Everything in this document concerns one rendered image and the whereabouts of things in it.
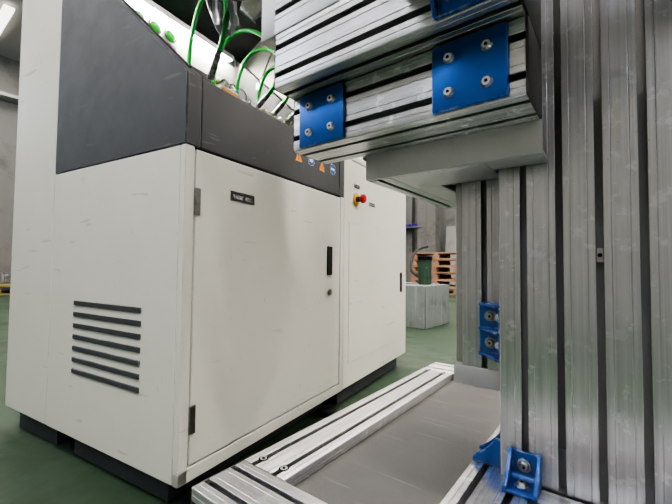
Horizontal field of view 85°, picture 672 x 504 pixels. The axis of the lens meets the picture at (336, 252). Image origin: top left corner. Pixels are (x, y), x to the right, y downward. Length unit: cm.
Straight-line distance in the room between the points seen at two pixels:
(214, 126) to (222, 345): 51
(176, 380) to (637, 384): 78
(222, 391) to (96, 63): 92
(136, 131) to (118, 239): 26
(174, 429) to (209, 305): 26
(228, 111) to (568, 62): 70
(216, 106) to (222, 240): 31
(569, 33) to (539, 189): 22
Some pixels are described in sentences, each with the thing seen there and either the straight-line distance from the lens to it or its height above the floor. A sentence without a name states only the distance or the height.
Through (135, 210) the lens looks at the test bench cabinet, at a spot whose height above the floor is 66.
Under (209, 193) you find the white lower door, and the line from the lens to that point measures 89.
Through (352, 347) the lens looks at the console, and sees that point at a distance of 147.
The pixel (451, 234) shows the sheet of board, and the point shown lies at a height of 149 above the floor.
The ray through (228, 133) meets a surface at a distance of 96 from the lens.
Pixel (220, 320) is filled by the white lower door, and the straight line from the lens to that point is 91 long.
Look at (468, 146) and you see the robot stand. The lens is 58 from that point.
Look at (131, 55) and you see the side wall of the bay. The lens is 113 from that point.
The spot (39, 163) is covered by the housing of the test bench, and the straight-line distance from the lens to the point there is 147.
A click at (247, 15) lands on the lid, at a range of 185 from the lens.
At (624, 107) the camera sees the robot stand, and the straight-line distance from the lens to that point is 62.
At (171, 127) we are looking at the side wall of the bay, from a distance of 92.
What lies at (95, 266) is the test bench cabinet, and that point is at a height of 52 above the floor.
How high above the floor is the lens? 53
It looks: 2 degrees up
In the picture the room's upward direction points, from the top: 1 degrees clockwise
